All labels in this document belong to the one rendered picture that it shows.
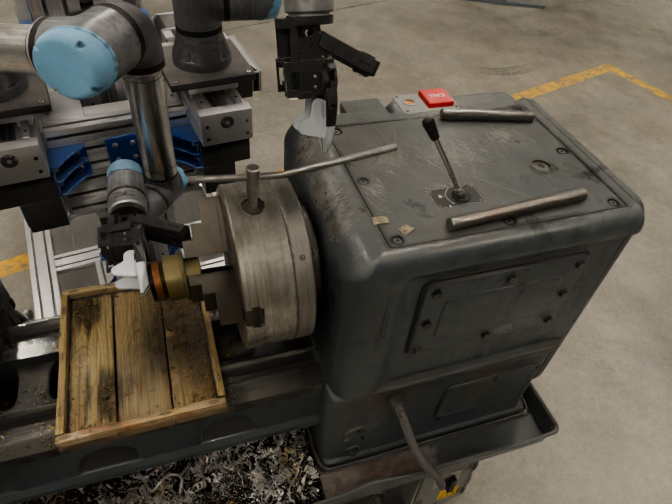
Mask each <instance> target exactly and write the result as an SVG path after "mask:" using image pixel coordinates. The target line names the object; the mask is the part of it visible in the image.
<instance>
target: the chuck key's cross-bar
mask: <svg viewBox="0 0 672 504"><path fill-rule="evenodd" d="M397 149H398V148H397V144H391V145H387V146H382V147H378V148H374V149H370V150H366V151H362V152H358V153H354V154H350V155H346V156H342V157H338V158H334V159H330V160H326V161H322V162H318V163H314V164H310V165H306V166H302V167H298V168H294V169H290V170H286V171H281V172H266V173H260V176H259V180H276V179H284V178H288V177H292V176H296V175H300V174H305V173H309V172H313V171H317V170H321V169H325V168H329V167H333V166H337V165H341V164H345V163H349V162H353V161H357V160H361V159H365V158H369V157H373V156H377V155H381V154H385V153H389V152H393V151H397ZM188 179H189V183H190V184H197V183H217V182H237V181H248V179H247V176H246V173H245V174H224V175H203V176H189V177H188Z"/></svg>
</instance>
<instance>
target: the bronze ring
mask: <svg viewBox="0 0 672 504"><path fill-rule="evenodd" d="M146 267H147V275H148V280H149V285H150V289H151V292H152V296H153V299H154V301H155V302H159V301H160V302H162V301H166V300H167V298H170V299H171V301H176V300H180V299H185V298H188V300H191V299H192V296H191V290H190V285H189V279H188V277H189V276H194V275H199V274H202V270H201V265H200V261H199V257H192V258H187V259H186V258H183V254H182V251H178V254H174V255H169V256H164V257H162V261H158V260H156V261H151V262H149V263H147V264H146Z"/></svg>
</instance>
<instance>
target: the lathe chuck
mask: <svg viewBox="0 0 672 504"><path fill-rule="evenodd" d="M218 188H219V191H218ZM218 192H219V193H218ZM219 194H220V200H221V206H222V212H223V218H224V224H225V230H226V236H227V242H228V247H229V252H223V255H224V261H225V265H233V271H234V275H235V278H236V282H237V286H238V289H239V293H240V296H241V300H242V303H243V307H244V310H245V311H246V312H249V311H252V308H253V307H258V306H260V309H263V320H264V323H262V324H261V326H260V327H255V328H254V326H253V325H252V326H246V322H245V321H243V322H238V323H237V325H238V329H239V332H240V336H241V339H242V342H243V344H244V346H245V347H246V348H247V349H248V348H253V347H258V346H262V345H266V344H270V343H275V342H281V341H285V340H290V339H293V338H294V337H295V336H296V332H297V326H298V302H297V290H296V281H295V273H294V266H293V260H292V254H291V249H290V244H289V239H288V234H287V230H286V226H285V222H284V218H283V214H282V211H281V207H280V204H279V201H278V198H277V196H276V193H275V191H274V188H273V186H272V185H271V183H270V182H269V180H260V196H259V197H258V198H257V200H259V201H260V202H261V203H262V205H263V208H262V209H261V210H260V211H258V212H255V213H251V212H248V211H246V210H245V209H244V208H243V204H244V202H245V201H247V200H249V198H248V197H247V196H246V181H238V182H233V183H229V184H219V185H218V186H217V189H216V196H219Z"/></svg>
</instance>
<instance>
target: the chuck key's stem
mask: <svg viewBox="0 0 672 504"><path fill-rule="evenodd" d="M246 176H247V179H248V181H246V196H247V197H248V198H249V209H256V208H257V198H258V197H259V196H260V180H259V176H260V167H259V165H258V164H255V163H250V164H248V165H247V166H246Z"/></svg>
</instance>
